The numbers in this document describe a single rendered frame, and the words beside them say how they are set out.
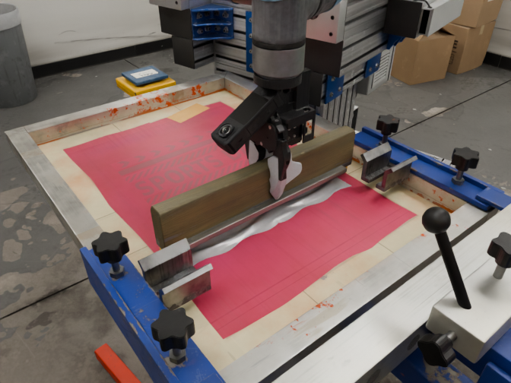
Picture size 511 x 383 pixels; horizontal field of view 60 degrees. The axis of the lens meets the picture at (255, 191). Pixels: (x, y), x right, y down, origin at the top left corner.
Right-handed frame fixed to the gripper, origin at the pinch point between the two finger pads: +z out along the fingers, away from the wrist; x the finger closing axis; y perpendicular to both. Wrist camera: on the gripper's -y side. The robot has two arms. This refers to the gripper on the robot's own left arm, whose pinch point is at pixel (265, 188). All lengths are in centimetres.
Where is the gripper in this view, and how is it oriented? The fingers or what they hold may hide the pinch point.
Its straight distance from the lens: 75.4
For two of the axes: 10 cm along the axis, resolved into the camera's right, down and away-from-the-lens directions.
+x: -6.2, -4.6, 6.4
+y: 7.9, -3.6, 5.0
